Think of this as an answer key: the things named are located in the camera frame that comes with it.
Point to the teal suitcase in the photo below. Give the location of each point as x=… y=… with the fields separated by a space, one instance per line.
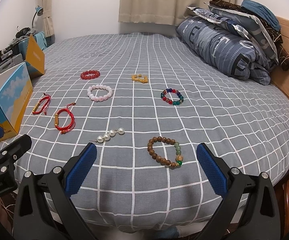
x=39 y=40

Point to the folded blue duvet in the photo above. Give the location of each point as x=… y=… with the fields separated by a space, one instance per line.
x=232 y=55

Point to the blue patterned pillow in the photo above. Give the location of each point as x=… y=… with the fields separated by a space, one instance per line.
x=240 y=24

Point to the grey checked bed sheet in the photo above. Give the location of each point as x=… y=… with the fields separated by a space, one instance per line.
x=168 y=101

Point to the beige side curtain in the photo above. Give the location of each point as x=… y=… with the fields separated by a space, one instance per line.
x=47 y=17

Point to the grey suitcase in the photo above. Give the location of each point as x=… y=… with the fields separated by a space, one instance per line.
x=11 y=62

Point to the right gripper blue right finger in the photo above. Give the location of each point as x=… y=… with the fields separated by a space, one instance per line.
x=260 y=218

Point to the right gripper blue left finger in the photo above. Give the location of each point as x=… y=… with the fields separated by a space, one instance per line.
x=44 y=209

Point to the clutter pile on suitcases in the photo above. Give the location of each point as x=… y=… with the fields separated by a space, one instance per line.
x=13 y=48

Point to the blue yellow cardboard box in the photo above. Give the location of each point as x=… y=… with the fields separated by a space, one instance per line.
x=16 y=90

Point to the blue desk lamp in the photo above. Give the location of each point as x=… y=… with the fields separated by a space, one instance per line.
x=38 y=12

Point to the brown patterned blanket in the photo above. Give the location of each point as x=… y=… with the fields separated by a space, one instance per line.
x=283 y=56

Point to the teal folded cloth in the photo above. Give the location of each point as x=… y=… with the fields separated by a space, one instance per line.
x=263 y=12

